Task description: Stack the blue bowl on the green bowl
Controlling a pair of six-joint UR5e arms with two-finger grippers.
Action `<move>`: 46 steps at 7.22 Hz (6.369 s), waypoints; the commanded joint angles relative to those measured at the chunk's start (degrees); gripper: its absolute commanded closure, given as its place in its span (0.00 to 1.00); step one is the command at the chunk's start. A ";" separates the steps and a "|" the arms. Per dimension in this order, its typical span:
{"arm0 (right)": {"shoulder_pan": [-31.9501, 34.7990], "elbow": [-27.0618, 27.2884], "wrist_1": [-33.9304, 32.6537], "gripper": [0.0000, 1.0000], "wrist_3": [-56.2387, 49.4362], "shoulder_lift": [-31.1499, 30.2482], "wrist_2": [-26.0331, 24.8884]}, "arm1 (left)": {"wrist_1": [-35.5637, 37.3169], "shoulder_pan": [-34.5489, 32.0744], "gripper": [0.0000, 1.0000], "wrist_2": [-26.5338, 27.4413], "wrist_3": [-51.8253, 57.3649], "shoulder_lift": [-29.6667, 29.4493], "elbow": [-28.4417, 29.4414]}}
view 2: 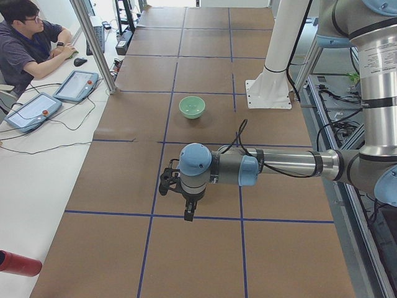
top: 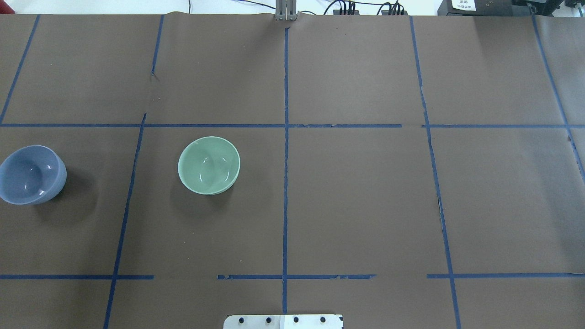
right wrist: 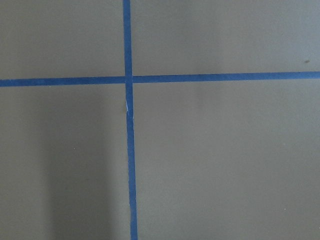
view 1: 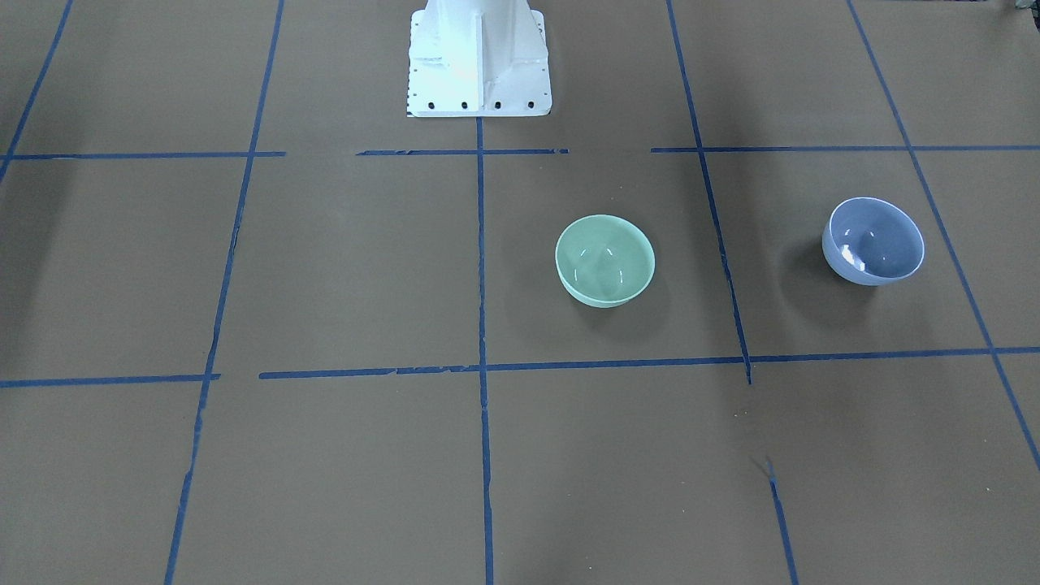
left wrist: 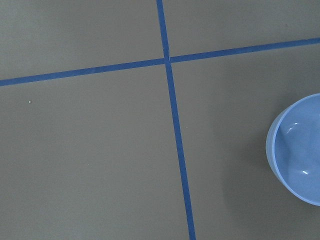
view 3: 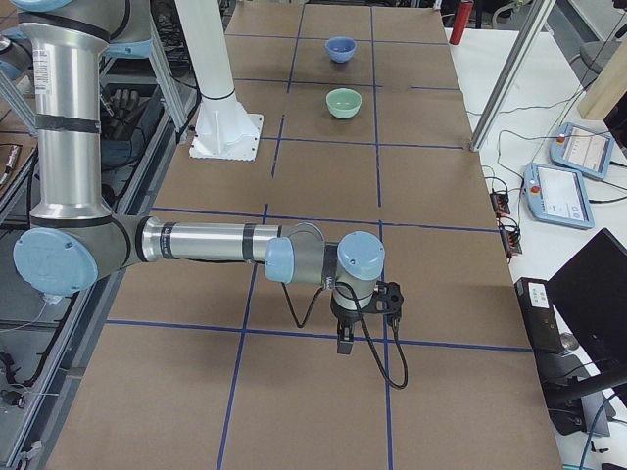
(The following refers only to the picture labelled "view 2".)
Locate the blue teach pendant far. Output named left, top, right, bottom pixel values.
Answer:
left=53, top=70, right=99, bottom=102

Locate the aluminium frame post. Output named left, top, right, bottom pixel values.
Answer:
left=70, top=0, right=117, bottom=94

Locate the seated man in grey shirt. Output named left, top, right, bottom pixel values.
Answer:
left=1, top=1, right=78, bottom=97

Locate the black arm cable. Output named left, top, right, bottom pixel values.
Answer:
left=220, top=119, right=320, bottom=179

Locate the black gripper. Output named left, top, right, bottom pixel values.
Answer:
left=182, top=192, right=205, bottom=221

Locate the black pendant cable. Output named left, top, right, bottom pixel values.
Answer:
left=0, top=77, right=103, bottom=155

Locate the red cylinder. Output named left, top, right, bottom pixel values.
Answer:
left=1, top=250, right=42, bottom=277

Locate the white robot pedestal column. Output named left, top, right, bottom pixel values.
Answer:
left=246, top=0, right=311, bottom=109

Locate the black keyboard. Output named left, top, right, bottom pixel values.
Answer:
left=85, top=25, right=105, bottom=56

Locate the black power box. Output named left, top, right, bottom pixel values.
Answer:
left=115, top=30, right=133, bottom=56

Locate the black cable bundle right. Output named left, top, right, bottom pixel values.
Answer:
left=315, top=80, right=367, bottom=156

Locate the green ceramic bowl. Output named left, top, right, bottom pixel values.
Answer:
left=179, top=96, right=206, bottom=119

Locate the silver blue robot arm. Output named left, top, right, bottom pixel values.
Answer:
left=176, top=1, right=396, bottom=221

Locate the blue teach pendant near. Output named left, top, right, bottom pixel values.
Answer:
left=5, top=93, right=62, bottom=133

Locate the blue teach pendant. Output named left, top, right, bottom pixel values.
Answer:
left=5, top=93, right=62, bottom=133
left=53, top=70, right=99, bottom=102

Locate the black computer mouse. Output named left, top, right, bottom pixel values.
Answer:
left=73, top=58, right=87, bottom=67

